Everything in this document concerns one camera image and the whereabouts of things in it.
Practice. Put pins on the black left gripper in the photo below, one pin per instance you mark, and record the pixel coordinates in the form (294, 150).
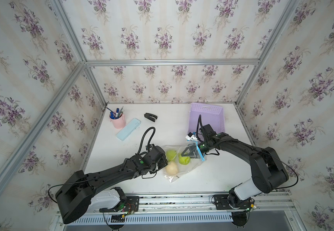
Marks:
(164, 162)

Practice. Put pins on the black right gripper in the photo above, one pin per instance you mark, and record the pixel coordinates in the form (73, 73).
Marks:
(192, 148)

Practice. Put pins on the green pear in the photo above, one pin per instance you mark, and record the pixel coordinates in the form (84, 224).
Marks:
(171, 155)
(183, 160)

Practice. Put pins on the clear zip-top plastic bag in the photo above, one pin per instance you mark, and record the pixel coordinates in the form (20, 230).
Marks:
(183, 170)

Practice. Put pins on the yellow pear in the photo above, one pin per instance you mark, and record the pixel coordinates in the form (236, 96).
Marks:
(172, 169)

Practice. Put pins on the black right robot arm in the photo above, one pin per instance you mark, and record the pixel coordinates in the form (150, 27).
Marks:
(267, 170)

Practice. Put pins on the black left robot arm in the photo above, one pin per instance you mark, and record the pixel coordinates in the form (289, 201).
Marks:
(75, 195)

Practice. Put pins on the light blue pencil case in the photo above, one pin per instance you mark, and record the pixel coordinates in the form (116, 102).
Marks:
(128, 129)

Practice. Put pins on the purple plastic basket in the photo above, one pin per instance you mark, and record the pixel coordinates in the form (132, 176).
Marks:
(210, 114)

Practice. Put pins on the black stapler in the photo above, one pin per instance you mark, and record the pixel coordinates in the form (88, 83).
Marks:
(151, 117)

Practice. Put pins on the pink pen cup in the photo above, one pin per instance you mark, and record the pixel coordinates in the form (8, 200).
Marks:
(118, 123)

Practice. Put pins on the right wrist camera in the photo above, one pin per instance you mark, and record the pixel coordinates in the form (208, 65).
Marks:
(192, 137)

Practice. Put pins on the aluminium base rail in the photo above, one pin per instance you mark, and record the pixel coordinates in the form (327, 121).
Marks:
(182, 208)

